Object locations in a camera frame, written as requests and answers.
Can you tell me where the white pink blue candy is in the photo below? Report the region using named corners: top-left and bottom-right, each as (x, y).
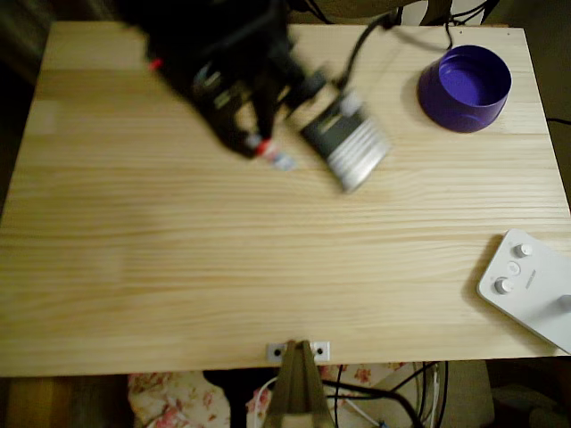
top-left (247, 136), bottom-right (299, 173)

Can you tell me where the purple bowl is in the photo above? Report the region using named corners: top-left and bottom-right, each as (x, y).
top-left (417, 44), bottom-right (513, 134)

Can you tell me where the grey striped block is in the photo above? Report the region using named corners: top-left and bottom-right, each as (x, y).
top-left (298, 88), bottom-right (393, 193)

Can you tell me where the floral cushion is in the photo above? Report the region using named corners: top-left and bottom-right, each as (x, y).
top-left (128, 361), bottom-right (410, 428)

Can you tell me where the white device with knobs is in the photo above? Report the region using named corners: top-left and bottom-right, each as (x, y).
top-left (476, 228), bottom-right (571, 356)

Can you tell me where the white cable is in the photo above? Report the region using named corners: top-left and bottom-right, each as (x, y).
top-left (253, 376), bottom-right (280, 405)

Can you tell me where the thick black cable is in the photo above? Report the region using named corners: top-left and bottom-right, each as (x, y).
top-left (320, 378), bottom-right (425, 428)

